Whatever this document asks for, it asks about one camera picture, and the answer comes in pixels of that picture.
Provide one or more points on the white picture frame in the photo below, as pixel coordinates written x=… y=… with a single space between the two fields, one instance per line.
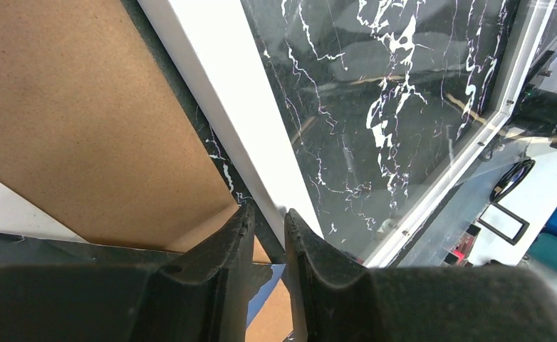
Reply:
x=211 y=44

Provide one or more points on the brown backing board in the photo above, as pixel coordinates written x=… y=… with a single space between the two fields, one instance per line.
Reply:
x=93 y=134

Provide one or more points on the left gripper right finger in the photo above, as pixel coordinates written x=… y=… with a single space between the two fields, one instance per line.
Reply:
x=334 y=298

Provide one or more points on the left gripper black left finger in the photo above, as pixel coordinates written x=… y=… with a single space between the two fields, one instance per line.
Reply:
x=200 y=296

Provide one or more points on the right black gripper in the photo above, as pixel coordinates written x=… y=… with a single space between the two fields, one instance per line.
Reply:
x=536 y=115

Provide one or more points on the sunset landscape photo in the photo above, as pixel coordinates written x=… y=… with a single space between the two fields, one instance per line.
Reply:
x=15 y=249

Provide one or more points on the white mat board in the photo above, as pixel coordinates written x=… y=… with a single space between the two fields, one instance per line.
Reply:
x=20 y=217

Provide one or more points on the clear glass sheet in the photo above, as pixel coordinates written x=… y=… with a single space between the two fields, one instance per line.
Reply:
x=376 y=96

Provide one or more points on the black rectangular frame object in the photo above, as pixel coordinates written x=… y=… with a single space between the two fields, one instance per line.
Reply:
x=503 y=223

